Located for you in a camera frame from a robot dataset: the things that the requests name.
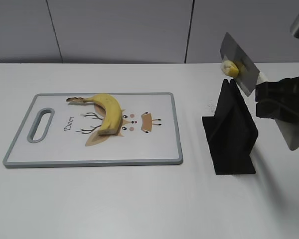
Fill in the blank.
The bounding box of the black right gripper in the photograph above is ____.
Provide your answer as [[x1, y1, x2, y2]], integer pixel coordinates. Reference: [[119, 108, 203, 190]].
[[255, 76, 299, 123]]

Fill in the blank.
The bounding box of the knife with white handle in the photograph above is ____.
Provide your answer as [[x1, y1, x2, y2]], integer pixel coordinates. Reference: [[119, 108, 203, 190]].
[[220, 33, 299, 151]]

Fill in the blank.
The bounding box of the cut banana slice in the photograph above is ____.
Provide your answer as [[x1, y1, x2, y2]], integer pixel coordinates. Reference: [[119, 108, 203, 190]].
[[221, 60, 239, 78]]

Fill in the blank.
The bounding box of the yellow banana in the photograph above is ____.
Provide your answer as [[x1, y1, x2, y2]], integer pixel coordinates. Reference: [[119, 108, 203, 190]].
[[66, 93, 123, 135]]

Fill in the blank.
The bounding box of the black knife stand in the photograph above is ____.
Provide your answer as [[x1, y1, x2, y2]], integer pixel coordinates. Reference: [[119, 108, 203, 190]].
[[202, 79, 258, 175]]

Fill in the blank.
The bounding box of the white grey-rimmed cutting board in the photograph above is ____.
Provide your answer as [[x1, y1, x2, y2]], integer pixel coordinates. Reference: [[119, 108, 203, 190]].
[[3, 92, 183, 168]]

